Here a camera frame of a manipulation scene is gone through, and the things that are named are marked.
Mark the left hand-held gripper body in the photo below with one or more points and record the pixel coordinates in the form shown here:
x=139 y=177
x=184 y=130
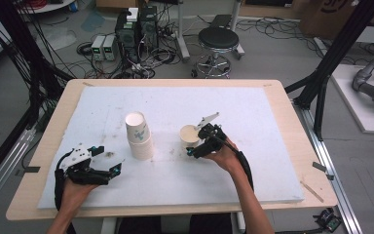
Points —
x=78 y=156

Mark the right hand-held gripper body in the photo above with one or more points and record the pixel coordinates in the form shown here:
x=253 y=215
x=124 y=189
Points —
x=214 y=138

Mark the white paper cup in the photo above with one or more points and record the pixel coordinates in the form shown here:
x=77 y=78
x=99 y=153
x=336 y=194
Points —
x=188 y=135

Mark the stack of nested paper cups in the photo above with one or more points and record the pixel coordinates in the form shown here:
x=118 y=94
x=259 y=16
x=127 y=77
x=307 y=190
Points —
x=140 y=139

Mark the person's right hand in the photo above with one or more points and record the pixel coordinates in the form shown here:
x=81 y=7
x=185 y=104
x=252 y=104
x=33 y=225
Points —
x=229 y=157

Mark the person's left hand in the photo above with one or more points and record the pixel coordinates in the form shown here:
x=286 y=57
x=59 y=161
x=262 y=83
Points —
x=76 y=195

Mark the white foam mat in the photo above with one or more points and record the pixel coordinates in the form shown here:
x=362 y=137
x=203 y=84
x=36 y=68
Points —
x=191 y=97

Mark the black tape strip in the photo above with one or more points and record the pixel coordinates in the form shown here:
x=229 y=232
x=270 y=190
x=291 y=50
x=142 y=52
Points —
x=29 y=170
x=321 y=168

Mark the white table leg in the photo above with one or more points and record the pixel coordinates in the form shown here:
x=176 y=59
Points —
x=107 y=226

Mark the person's dark trousers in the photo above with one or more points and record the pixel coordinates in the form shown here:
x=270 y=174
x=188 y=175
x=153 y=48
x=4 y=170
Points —
x=139 y=226

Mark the wooden table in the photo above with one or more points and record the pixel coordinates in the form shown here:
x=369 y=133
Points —
x=292 y=136

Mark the black round stool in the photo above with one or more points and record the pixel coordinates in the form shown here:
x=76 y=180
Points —
x=218 y=38

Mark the grey metal stand leg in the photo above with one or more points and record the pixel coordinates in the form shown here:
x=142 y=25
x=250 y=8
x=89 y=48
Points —
x=237 y=19
x=182 y=35

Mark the grey power supply unit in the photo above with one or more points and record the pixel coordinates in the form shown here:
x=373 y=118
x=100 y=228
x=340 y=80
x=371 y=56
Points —
x=109 y=48
x=97 y=48

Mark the thin wooden stick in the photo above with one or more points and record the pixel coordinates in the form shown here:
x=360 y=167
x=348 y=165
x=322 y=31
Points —
x=311 y=191

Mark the black computer tower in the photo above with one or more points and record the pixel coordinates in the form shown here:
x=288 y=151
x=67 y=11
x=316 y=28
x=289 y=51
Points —
x=126 y=39
x=148 y=27

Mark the small white box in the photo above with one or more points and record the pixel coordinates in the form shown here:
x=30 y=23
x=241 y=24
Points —
x=132 y=14

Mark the small circuit board device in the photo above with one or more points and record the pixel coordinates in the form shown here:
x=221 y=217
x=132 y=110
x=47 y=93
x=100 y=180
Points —
x=329 y=221

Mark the blue cup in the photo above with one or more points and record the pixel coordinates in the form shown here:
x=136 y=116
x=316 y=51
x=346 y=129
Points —
x=73 y=6

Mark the white platform board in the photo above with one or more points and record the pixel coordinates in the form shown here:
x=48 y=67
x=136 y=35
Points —
x=360 y=110

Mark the white round table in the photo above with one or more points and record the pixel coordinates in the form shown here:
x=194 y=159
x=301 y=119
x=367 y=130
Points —
x=52 y=6

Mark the brown cardboard box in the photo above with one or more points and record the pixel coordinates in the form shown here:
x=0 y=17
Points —
x=331 y=16

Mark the aluminium rail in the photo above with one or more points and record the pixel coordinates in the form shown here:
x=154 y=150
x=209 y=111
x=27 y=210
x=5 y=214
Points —
x=6 y=162
x=331 y=175

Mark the black metal frame post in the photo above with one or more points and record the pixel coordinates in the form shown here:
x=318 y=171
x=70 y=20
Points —
x=334 y=55
x=22 y=48

